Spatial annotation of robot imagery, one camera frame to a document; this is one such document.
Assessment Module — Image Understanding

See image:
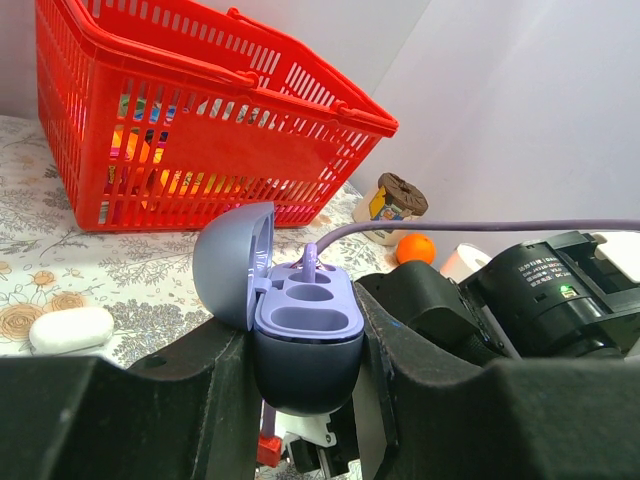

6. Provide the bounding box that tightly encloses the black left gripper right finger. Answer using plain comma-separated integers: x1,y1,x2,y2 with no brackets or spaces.
353,286,639,479

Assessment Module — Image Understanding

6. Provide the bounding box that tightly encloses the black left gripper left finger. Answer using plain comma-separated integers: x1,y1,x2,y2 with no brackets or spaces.
1,320,261,479

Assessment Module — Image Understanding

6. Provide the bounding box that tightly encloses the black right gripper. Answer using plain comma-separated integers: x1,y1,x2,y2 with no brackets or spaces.
357,261,500,360

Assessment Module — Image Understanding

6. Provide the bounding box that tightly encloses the purple clip earbud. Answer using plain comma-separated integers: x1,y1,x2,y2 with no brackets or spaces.
295,243,336,283

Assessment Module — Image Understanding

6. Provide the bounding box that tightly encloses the purple earbud charging case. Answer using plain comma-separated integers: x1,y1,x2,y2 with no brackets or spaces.
192,202,364,416

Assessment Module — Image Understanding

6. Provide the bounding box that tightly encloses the white earbud charging case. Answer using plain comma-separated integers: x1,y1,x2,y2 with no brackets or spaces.
29,307,114,355

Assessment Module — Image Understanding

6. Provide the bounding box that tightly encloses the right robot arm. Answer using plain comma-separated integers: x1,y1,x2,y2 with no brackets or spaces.
358,231,639,365

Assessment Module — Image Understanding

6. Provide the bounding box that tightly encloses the orange fruit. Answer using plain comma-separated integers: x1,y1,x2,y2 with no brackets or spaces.
395,233,437,264

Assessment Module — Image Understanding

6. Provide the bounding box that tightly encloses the white toilet paper roll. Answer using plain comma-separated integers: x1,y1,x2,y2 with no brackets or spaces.
439,243,492,283

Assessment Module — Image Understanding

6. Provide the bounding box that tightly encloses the brown lidded jar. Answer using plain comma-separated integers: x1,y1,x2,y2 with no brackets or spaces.
352,172,429,222

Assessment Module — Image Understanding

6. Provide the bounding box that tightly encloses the floral patterned table mat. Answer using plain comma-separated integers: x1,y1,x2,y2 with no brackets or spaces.
0,114,401,480

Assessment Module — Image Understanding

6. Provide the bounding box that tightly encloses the red plastic shopping basket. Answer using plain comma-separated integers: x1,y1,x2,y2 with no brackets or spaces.
35,1,398,232

